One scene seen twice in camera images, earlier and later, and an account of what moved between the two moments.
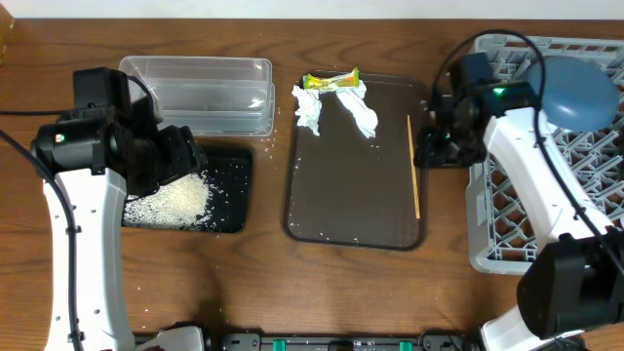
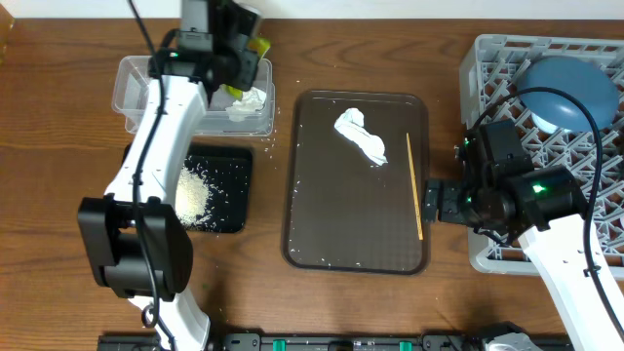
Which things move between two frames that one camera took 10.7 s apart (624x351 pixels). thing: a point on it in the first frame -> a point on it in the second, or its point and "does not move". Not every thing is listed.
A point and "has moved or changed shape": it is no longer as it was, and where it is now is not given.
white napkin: (353, 98) -> (351, 124)
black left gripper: (178, 146) -> (245, 66)
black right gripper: (432, 156) -> (449, 205)
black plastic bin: (229, 172) does not move
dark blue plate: (579, 96) does not move
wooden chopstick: (413, 168) has moved or changed shape
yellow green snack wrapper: (349, 79) -> (258, 44)
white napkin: (309, 108) -> (252, 100)
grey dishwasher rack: (499, 233) does not move
